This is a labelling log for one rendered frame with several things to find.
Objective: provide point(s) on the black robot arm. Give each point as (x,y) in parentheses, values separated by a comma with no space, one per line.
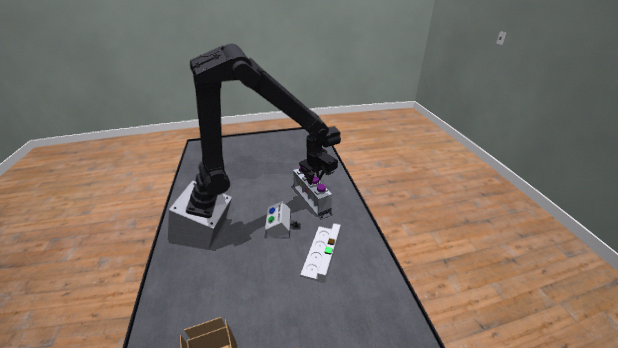
(210,72)

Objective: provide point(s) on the white tray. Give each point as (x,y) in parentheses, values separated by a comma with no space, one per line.
(320,254)

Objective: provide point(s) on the brown cardboard box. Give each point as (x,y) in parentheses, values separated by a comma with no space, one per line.
(221,338)

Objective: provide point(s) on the white button housing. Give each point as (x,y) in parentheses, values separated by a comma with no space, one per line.
(279,220)

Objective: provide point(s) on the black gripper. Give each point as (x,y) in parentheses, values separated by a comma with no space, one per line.
(305,168)

